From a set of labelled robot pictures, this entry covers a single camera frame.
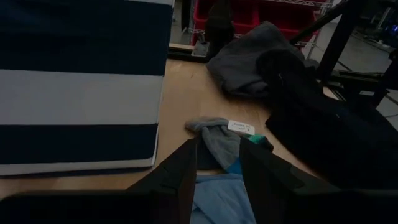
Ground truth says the large black garment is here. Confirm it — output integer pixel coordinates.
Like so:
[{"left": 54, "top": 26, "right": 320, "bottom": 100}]
[{"left": 255, "top": 48, "right": 398, "bottom": 191}]

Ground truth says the red storage bin shelf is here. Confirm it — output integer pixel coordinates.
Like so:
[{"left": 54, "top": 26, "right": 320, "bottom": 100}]
[{"left": 189, "top": 0, "right": 332, "bottom": 50}]

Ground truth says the navy white striped fabric bin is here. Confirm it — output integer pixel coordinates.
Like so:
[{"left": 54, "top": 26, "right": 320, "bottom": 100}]
[{"left": 0, "top": 0, "right": 175, "bottom": 178}]

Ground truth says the black aluminium table frame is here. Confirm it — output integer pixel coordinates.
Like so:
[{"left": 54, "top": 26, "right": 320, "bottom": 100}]
[{"left": 167, "top": 0, "right": 398, "bottom": 108}]

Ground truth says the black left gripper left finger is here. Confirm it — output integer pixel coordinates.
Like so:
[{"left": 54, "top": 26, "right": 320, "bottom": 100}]
[{"left": 126, "top": 138, "right": 198, "bottom": 224}]

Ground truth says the grey sock with blue heel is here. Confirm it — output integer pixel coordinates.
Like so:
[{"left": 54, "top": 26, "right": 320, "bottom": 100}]
[{"left": 185, "top": 116, "right": 256, "bottom": 175}]

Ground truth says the dark grey garment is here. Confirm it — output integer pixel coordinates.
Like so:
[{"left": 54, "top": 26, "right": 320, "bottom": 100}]
[{"left": 206, "top": 21, "right": 320, "bottom": 100}]

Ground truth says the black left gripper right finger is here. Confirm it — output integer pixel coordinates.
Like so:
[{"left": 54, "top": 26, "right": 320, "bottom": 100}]
[{"left": 238, "top": 138, "right": 340, "bottom": 224}]

